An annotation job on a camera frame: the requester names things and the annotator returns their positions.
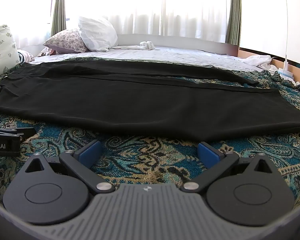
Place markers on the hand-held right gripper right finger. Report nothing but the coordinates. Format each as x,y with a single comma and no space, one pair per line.
207,152

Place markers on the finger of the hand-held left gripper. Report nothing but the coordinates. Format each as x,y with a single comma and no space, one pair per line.
12,131

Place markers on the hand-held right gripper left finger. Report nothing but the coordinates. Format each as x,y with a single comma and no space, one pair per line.
93,151

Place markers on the black pants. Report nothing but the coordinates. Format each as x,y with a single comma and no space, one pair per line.
140,105

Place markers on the teal paisley blanket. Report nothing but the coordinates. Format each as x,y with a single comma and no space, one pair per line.
145,160

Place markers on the white leaf-print pillow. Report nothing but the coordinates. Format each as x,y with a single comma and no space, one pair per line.
2,52

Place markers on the striped cloth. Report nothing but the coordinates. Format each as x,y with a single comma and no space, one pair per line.
25,56

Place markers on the small patterned cloth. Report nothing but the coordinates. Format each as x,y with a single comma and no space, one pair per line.
46,52

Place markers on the white sheer curtain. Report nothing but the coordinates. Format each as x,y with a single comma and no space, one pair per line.
32,30
152,10

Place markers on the floral purple pillow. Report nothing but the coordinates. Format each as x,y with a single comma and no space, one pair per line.
65,41

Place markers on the crumpled white cloth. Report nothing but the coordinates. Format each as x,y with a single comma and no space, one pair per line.
258,61

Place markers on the white bed sheet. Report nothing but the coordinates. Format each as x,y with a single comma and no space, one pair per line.
165,56

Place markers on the grey bed headboard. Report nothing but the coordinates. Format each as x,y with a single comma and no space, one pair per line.
190,42

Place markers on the blue white packet stack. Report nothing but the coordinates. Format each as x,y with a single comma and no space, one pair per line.
286,73

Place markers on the white rolled towel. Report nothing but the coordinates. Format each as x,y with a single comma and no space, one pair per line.
145,45

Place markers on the wooden panel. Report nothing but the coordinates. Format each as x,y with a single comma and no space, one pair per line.
297,67

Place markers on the green curtain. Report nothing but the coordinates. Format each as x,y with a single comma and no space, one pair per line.
58,10
234,12

